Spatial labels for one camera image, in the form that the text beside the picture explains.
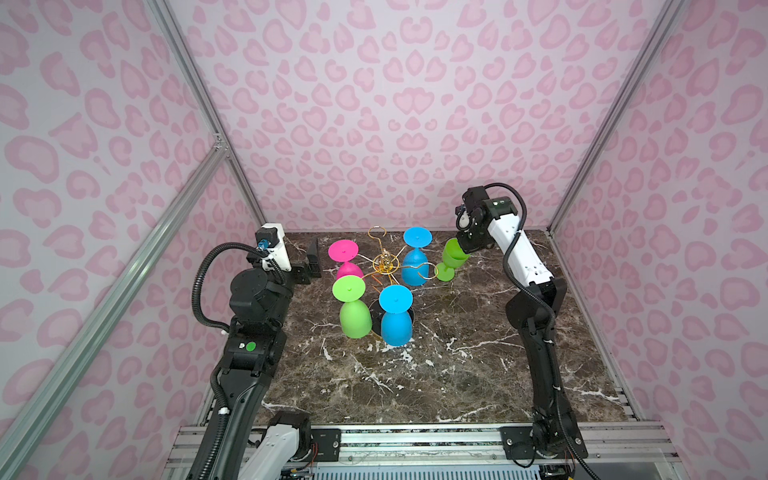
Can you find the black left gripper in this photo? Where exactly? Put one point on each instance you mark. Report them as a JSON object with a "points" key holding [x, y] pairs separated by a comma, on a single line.
{"points": [[312, 262]]}

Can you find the blue wine glass front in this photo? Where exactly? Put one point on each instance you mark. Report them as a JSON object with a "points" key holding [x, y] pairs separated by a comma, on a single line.
{"points": [[396, 323]]}

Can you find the magenta plastic wine glass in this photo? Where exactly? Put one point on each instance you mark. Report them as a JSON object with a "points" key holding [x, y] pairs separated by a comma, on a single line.
{"points": [[344, 252]]}

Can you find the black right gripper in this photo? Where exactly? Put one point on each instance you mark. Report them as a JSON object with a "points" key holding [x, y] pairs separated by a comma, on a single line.
{"points": [[461, 235]]}

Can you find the aluminium diagonal frame bar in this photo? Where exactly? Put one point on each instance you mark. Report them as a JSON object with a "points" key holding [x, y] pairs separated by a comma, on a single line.
{"points": [[37, 416]]}

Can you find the gold wire glass rack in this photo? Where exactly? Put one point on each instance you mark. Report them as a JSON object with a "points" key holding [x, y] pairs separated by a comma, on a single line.
{"points": [[385, 266]]}

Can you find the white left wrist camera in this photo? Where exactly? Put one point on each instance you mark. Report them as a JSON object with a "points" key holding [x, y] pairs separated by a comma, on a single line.
{"points": [[270, 242]]}

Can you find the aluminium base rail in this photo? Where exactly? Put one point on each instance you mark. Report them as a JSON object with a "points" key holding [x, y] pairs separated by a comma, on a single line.
{"points": [[613, 450]]}

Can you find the green wine glass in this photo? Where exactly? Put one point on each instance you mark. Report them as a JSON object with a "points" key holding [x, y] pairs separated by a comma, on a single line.
{"points": [[355, 317], [453, 257]]}

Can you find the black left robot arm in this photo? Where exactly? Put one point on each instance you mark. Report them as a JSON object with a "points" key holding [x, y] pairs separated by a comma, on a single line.
{"points": [[259, 299]]}

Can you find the blue wine glass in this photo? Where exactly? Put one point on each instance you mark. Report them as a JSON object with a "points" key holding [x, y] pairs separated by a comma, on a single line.
{"points": [[396, 323], [415, 266]]}

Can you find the blue wine glass back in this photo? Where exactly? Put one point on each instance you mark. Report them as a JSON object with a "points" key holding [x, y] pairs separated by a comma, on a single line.
{"points": [[415, 266]]}

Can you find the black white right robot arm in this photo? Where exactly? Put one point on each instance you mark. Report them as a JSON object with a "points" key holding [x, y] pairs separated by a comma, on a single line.
{"points": [[494, 215]]}

